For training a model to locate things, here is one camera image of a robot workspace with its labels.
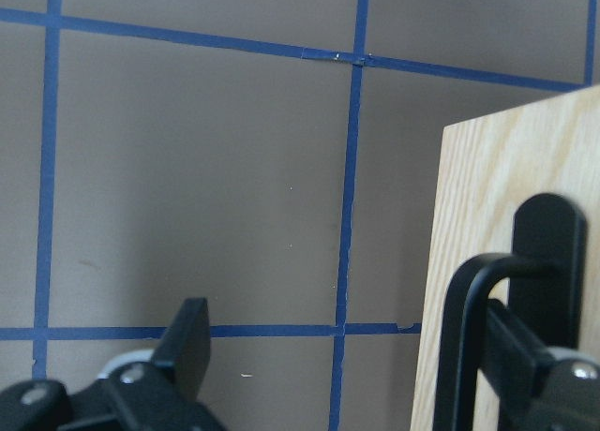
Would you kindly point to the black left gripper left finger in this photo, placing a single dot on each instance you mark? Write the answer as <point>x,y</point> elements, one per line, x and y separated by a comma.
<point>141,390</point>

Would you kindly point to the black drawer handle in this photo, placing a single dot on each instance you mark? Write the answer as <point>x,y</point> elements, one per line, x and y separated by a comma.
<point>540,280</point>

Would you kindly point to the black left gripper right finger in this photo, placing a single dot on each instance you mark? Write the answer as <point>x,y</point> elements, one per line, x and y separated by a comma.
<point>538,387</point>

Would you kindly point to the wooden drawer cabinet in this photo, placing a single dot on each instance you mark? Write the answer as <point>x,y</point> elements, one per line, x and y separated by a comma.
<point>489,166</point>

